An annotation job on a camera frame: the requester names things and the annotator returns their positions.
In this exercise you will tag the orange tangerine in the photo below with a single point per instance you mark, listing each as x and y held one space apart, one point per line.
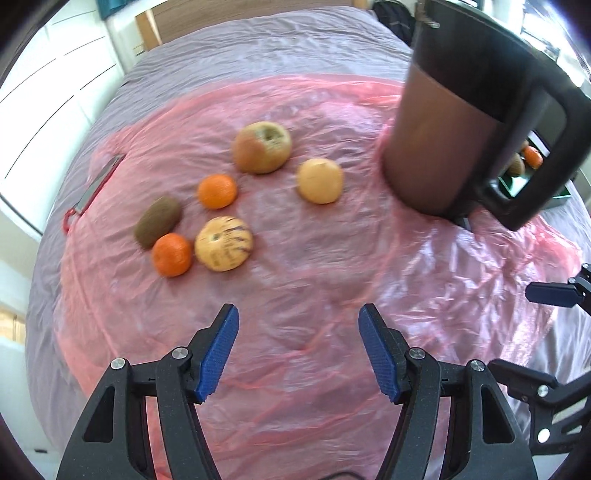
171 254
217 191
533 157

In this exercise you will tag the wooden headboard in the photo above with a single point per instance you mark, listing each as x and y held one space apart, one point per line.
152 27

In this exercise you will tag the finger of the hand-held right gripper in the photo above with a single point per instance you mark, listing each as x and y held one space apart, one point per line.
521 378
549 294

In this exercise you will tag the red-green apple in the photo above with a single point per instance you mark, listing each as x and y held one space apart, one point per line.
262 147

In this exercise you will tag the pale yellow orange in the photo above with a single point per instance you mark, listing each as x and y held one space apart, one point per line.
320 181

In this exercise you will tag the white wardrobe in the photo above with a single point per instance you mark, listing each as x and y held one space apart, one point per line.
55 92

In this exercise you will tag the black backpack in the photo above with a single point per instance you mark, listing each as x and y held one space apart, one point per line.
392 18

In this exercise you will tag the teal curtain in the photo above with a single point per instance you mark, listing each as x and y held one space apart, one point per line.
115 5

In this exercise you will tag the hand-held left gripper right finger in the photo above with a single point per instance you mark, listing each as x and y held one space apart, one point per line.
381 355

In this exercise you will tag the smartphone with red case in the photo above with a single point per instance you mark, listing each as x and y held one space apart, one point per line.
99 182

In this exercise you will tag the brown kiwi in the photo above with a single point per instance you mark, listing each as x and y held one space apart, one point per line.
157 222
516 166

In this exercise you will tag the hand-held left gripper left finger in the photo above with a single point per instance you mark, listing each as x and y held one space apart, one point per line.
217 355

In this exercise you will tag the pink plastic sheet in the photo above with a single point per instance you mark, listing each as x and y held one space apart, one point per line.
295 286

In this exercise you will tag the wall socket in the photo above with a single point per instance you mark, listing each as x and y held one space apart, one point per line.
137 49

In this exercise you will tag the green tray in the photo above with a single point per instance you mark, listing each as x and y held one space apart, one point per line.
507 185

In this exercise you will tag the black and brown kettle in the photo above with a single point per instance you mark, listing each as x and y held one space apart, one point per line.
443 138

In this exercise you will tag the striped yellow melon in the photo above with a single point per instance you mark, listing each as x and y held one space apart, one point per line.
224 243

